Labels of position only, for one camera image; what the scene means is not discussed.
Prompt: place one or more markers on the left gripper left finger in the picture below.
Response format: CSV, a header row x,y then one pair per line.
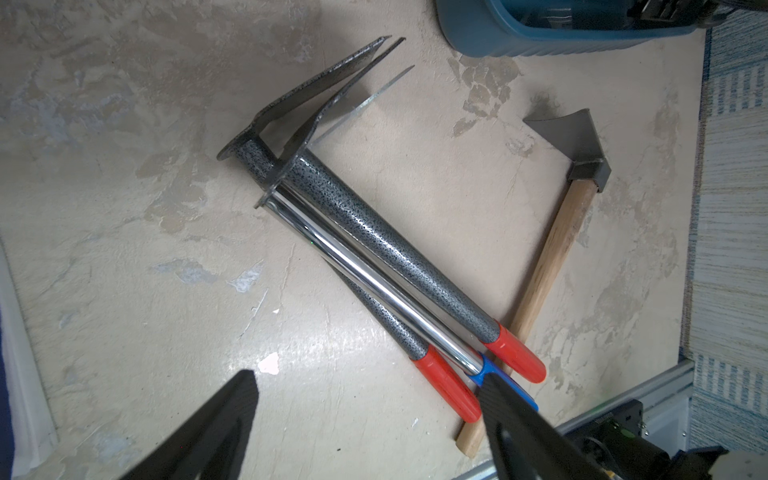
x,y
212,443

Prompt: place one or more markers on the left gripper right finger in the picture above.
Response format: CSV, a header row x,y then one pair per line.
x,y
523,444

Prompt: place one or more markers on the grey hoe red grip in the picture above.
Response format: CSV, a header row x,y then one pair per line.
x,y
261,147
394,281

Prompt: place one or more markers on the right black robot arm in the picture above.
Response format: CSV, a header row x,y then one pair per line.
x,y
615,442

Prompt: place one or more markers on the chrome hoe blue grip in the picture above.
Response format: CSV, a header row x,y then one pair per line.
x,y
374,258

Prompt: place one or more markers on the teal plastic storage box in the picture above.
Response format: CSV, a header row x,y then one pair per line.
x,y
491,28

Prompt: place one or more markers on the wooden handle dark hoe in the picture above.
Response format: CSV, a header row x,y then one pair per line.
x,y
576,137

